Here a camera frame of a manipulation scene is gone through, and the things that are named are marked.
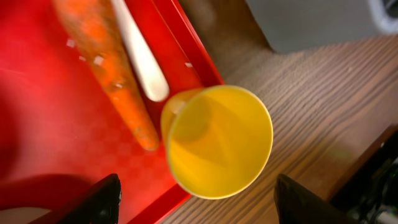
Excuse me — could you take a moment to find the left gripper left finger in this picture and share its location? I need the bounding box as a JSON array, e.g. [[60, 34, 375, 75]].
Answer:
[[31, 174, 121, 224]]

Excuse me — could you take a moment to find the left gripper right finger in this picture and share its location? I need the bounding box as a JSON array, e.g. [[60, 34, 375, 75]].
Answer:
[[274, 174, 357, 224]]

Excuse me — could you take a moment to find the yellow plastic cup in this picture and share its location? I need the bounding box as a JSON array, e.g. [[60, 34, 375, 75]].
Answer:
[[160, 85, 274, 200]]

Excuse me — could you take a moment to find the orange carrot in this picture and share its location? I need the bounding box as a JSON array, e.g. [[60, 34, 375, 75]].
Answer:
[[53, 0, 160, 151]]

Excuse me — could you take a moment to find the red serving tray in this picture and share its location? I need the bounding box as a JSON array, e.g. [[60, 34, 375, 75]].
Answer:
[[1, 1, 223, 223]]

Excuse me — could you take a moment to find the white plastic spoon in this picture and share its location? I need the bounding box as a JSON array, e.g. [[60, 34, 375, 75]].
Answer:
[[111, 0, 170, 102]]

